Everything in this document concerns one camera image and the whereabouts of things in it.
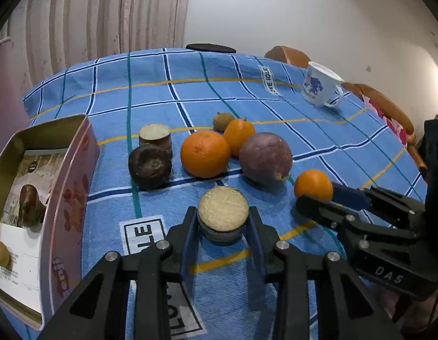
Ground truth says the cut dark fruit back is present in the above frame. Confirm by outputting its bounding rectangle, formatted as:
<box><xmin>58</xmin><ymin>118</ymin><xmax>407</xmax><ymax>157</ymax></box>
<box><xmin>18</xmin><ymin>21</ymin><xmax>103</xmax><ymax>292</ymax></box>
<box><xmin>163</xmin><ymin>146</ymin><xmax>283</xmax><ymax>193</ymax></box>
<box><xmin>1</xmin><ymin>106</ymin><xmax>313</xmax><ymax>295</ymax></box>
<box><xmin>138</xmin><ymin>124</ymin><xmax>173</xmax><ymax>157</ymax></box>

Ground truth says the person right hand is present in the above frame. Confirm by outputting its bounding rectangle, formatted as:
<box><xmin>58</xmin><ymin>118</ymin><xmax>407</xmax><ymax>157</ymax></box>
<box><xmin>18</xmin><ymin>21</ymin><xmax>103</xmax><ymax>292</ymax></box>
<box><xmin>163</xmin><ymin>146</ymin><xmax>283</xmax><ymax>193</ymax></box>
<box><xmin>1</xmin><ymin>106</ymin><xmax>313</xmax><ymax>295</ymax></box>
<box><xmin>376</xmin><ymin>287</ymin><xmax>438</xmax><ymax>331</ymax></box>

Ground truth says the small orange front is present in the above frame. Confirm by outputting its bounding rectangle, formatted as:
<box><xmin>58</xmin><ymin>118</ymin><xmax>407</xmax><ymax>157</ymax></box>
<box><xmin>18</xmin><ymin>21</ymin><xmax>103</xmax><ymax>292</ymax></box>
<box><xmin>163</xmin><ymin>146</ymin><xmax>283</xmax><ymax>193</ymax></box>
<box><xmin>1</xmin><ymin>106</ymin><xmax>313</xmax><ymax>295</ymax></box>
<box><xmin>294</xmin><ymin>169</ymin><xmax>333</xmax><ymax>202</ymax></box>

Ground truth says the purple passion fruit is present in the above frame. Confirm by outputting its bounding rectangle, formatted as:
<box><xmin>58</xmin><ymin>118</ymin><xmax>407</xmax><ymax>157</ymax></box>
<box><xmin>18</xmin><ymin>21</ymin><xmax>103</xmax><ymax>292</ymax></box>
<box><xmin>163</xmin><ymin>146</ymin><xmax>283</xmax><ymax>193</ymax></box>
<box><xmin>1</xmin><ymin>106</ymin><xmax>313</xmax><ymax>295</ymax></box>
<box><xmin>239</xmin><ymin>132</ymin><xmax>293</xmax><ymax>185</ymax></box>

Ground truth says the brown leather sofa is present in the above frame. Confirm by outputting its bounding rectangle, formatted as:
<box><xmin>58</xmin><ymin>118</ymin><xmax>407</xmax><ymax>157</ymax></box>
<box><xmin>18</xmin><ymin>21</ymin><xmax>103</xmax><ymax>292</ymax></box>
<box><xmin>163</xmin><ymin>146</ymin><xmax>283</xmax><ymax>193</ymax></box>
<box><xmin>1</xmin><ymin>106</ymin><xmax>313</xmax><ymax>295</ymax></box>
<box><xmin>342</xmin><ymin>82</ymin><xmax>427</xmax><ymax>178</ymax></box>

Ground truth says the pink electric kettle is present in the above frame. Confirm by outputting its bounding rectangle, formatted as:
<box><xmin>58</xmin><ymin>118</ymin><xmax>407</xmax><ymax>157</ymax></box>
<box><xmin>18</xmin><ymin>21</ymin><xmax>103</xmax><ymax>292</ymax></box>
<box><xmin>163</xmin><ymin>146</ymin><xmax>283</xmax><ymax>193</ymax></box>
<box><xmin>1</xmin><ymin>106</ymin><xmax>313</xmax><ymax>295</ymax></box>
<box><xmin>0</xmin><ymin>37</ymin><xmax>29</xmax><ymax>154</ymax></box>

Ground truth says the cut dark fruit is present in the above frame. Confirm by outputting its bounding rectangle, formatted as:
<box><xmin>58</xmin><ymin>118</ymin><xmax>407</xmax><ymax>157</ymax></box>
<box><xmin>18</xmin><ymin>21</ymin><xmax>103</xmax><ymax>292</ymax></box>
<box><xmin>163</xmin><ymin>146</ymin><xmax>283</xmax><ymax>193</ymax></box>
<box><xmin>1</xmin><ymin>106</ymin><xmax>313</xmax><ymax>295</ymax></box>
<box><xmin>197</xmin><ymin>186</ymin><xmax>249</xmax><ymax>246</ymax></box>
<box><xmin>138</xmin><ymin>124</ymin><xmax>173</xmax><ymax>157</ymax></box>

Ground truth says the dark mangosteen with stem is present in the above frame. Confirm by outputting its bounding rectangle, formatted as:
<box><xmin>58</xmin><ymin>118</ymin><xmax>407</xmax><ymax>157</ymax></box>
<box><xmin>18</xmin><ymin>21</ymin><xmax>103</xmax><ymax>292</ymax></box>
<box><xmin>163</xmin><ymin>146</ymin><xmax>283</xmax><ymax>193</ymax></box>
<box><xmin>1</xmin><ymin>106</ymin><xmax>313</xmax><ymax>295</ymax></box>
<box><xmin>18</xmin><ymin>184</ymin><xmax>46</xmax><ymax>227</ymax></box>

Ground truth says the small brown longan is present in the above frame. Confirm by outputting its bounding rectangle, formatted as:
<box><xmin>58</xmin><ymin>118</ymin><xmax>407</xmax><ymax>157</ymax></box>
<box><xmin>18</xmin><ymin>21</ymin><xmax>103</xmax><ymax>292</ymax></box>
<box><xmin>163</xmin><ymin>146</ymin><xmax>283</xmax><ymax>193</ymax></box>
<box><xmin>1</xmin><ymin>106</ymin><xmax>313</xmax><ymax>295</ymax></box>
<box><xmin>213</xmin><ymin>112</ymin><xmax>236</xmax><ymax>133</ymax></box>

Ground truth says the small orange back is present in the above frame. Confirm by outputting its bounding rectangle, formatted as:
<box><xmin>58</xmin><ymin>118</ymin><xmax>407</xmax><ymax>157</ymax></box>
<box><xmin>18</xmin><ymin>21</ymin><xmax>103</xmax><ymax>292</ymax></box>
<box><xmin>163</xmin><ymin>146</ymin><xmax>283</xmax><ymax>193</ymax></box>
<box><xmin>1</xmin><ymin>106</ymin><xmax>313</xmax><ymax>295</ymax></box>
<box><xmin>223</xmin><ymin>119</ymin><xmax>255</xmax><ymax>158</ymax></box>

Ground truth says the brown leather chair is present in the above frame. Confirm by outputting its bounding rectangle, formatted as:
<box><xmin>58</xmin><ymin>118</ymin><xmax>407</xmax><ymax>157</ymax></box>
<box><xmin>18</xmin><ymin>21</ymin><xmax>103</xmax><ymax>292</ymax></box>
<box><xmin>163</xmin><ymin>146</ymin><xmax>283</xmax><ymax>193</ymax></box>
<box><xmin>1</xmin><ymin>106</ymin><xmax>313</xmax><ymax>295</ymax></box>
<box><xmin>264</xmin><ymin>45</ymin><xmax>310</xmax><ymax>68</ymax></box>

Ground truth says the white blue floral mug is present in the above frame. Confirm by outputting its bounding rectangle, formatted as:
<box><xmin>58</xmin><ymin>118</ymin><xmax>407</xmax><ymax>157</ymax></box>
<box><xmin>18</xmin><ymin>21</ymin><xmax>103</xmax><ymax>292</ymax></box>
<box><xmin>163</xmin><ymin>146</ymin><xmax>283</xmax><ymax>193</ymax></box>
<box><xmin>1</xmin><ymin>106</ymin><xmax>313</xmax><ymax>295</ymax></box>
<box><xmin>302</xmin><ymin>61</ymin><xmax>344</xmax><ymax>108</ymax></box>

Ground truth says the pink floral curtain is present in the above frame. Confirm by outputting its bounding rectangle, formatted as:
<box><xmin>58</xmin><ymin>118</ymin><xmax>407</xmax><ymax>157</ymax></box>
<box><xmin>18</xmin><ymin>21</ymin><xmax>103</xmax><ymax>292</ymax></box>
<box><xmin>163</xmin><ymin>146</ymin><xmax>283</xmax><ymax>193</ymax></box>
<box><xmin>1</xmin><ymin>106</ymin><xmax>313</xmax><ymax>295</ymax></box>
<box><xmin>0</xmin><ymin>0</ymin><xmax>188</xmax><ymax>96</ymax></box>

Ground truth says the cut dark fruit front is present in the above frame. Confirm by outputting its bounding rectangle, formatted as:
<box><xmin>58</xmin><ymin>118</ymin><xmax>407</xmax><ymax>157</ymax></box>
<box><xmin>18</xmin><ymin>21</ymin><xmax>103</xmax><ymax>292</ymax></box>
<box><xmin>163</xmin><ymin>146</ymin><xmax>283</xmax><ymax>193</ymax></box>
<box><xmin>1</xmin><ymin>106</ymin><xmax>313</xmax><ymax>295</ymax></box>
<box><xmin>197</xmin><ymin>186</ymin><xmax>249</xmax><ymax>246</ymax></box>

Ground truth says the pink metal tin box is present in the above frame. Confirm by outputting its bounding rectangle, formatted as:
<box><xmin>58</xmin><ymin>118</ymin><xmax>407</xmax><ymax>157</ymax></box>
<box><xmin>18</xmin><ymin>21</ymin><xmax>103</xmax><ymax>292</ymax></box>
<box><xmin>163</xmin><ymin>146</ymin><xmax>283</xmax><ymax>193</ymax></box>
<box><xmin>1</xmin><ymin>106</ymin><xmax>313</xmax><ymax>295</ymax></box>
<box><xmin>0</xmin><ymin>114</ymin><xmax>100</xmax><ymax>331</ymax></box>

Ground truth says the small yellow fruit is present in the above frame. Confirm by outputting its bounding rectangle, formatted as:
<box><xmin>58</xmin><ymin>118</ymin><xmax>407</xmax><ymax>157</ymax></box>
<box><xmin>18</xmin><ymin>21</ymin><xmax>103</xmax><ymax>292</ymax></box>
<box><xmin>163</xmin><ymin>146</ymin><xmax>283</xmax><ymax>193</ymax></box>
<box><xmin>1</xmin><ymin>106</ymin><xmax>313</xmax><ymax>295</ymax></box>
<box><xmin>0</xmin><ymin>241</ymin><xmax>10</xmax><ymax>267</ymax></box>

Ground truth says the large orange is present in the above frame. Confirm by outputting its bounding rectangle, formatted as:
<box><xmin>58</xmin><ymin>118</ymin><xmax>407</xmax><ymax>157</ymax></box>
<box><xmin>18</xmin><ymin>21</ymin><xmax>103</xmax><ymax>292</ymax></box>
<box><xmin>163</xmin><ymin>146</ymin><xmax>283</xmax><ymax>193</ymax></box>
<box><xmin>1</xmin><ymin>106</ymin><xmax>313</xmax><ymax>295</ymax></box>
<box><xmin>180</xmin><ymin>131</ymin><xmax>231</xmax><ymax>179</ymax></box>

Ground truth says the dark round stool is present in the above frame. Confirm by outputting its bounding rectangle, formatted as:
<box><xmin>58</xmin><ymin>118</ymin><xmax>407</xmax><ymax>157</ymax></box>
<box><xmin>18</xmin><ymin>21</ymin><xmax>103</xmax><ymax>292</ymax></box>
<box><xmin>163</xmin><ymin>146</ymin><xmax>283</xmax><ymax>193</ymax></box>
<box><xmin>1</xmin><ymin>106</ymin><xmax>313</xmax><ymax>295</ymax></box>
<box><xmin>186</xmin><ymin>43</ymin><xmax>236</xmax><ymax>54</ymax></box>

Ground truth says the paper leaflet in tin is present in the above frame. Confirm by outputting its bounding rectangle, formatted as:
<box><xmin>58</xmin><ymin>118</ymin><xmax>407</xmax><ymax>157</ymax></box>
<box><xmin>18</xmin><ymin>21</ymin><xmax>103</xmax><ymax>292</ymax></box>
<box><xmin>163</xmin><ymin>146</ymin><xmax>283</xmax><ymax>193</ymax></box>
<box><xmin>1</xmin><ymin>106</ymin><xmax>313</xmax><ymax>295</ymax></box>
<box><xmin>0</xmin><ymin>148</ymin><xmax>67</xmax><ymax>313</ymax></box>

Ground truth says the small orange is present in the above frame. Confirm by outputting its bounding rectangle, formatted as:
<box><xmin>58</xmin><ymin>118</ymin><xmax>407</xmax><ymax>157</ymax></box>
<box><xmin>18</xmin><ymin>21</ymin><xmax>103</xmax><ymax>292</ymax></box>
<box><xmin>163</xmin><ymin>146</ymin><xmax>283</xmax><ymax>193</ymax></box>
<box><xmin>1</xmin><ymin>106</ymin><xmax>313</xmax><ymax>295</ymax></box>
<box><xmin>294</xmin><ymin>169</ymin><xmax>333</xmax><ymax>202</ymax></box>
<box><xmin>223</xmin><ymin>119</ymin><xmax>255</xmax><ymax>158</ymax></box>

